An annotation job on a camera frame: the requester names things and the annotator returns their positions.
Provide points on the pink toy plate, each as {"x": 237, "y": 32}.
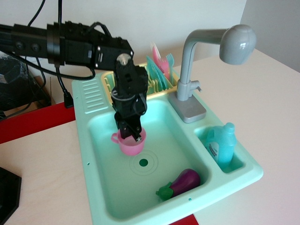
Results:
{"x": 156, "y": 56}

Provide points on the teal toy fork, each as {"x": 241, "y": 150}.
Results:
{"x": 170, "y": 59}

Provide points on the purple toy eggplant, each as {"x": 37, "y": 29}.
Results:
{"x": 187, "y": 180}

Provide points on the blue toy detergent bottle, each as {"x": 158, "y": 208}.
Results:
{"x": 220, "y": 143}

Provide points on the mint green toy sink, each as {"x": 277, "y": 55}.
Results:
{"x": 122, "y": 189}

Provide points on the teal toy plate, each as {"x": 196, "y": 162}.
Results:
{"x": 156, "y": 74}

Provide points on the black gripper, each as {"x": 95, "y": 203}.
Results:
{"x": 128, "y": 111}

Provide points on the black stand base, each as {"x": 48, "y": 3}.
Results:
{"x": 10, "y": 190}

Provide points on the pink toy fork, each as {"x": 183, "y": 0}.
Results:
{"x": 164, "y": 65}

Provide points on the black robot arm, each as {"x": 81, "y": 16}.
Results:
{"x": 76, "y": 44}

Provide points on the yellow toy drying rack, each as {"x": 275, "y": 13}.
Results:
{"x": 107, "y": 79}

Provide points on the pink plastic toy cup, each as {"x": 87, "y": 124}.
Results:
{"x": 129, "y": 146}

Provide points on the cardboard box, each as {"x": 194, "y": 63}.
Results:
{"x": 24, "y": 95}

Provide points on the grey toy faucet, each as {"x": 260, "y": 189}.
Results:
{"x": 236, "y": 45}

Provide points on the black bag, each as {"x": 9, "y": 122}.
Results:
{"x": 11, "y": 69}

